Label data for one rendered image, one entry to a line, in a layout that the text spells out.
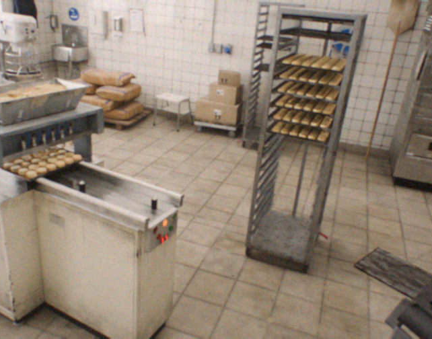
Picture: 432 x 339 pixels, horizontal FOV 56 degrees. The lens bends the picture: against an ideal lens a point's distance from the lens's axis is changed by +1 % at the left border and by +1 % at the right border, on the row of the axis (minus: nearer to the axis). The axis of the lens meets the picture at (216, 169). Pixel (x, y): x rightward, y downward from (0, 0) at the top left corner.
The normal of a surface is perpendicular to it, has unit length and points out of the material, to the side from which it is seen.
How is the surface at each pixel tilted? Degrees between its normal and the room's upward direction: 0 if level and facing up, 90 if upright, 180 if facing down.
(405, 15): 81
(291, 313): 0
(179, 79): 90
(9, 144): 90
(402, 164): 90
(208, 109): 88
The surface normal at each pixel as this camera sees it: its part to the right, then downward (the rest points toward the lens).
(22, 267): 0.87, 0.26
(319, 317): 0.08, -0.91
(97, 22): -0.33, 0.35
